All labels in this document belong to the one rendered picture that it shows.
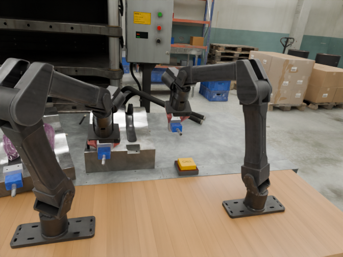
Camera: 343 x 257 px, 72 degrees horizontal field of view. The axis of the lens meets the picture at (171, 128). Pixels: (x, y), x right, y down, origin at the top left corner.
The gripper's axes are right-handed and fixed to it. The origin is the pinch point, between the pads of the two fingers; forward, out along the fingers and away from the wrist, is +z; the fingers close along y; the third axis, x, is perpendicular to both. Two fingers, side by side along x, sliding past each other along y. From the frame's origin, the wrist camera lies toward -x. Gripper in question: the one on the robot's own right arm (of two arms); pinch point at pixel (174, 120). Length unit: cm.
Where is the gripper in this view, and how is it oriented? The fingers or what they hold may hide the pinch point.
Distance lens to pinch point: 102.3
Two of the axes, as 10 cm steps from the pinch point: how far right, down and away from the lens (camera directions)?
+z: -1.6, 6.2, 7.7
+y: -9.7, 0.4, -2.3
